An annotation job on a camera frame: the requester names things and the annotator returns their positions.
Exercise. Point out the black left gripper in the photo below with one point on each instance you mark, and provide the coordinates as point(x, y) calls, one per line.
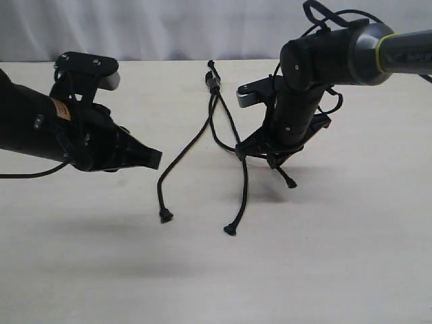
point(96, 143)

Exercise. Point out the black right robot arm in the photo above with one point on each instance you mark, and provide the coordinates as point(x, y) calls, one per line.
point(359, 55)

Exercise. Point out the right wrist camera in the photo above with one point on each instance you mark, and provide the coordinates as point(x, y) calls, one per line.
point(259, 91)

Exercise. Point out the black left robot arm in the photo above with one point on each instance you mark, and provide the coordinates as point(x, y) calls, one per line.
point(59, 128)

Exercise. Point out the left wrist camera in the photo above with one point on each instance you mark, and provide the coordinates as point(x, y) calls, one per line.
point(83, 74)

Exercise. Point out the white backdrop curtain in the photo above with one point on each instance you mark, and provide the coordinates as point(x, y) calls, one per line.
point(149, 30)

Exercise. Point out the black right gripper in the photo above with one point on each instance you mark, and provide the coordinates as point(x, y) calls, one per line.
point(258, 144)

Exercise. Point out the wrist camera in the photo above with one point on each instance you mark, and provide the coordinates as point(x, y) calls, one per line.
point(83, 74)
point(259, 91)

